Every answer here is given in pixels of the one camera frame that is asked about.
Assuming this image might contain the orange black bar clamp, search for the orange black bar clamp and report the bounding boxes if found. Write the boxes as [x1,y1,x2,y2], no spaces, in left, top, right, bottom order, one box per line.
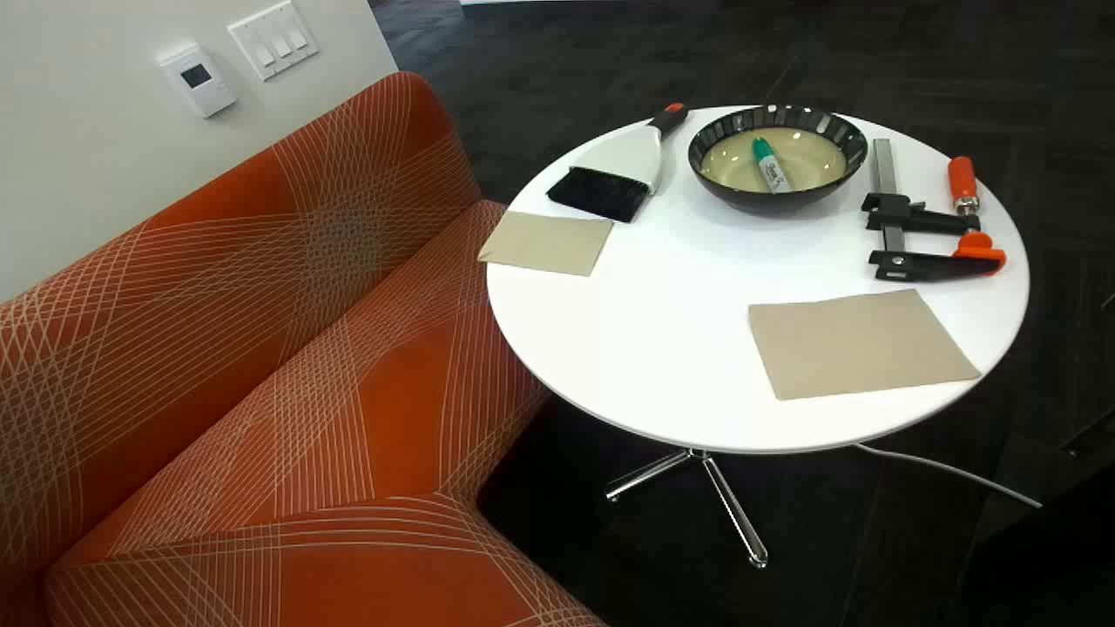
[862,137,1009,284]

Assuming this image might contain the small tan cloth mat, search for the small tan cloth mat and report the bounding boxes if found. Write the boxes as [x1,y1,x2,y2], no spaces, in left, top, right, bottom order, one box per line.
[474,208,618,279]

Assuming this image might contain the chrome table base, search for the chrome table base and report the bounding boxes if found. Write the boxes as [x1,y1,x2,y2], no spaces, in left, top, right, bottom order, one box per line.
[602,447,773,570]

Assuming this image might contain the white wall thermostat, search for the white wall thermostat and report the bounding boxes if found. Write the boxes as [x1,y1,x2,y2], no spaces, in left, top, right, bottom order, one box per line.
[153,38,240,121]

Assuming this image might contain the white light switch plate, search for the white light switch plate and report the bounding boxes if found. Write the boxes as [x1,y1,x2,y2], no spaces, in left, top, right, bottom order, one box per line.
[223,0,324,85]

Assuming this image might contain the green capped grey marker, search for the green capped grey marker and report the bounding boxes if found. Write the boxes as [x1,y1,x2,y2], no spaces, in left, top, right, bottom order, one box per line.
[750,137,796,197]

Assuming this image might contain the orange patterned fabric sofa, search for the orange patterned fabric sofa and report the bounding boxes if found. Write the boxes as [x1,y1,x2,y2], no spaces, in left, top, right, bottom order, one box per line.
[0,66,606,627]

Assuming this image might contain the large tan cloth mat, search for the large tan cloth mat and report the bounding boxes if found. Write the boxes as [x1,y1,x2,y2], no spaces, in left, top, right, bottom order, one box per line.
[746,284,987,405]

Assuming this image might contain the dark rimmed cream bowl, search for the dark rimmed cream bowl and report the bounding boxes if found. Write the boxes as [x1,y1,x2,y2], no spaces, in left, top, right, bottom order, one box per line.
[685,100,872,217]

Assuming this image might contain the black brush pad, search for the black brush pad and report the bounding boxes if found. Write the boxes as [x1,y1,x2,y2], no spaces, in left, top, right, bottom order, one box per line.
[543,165,650,225]

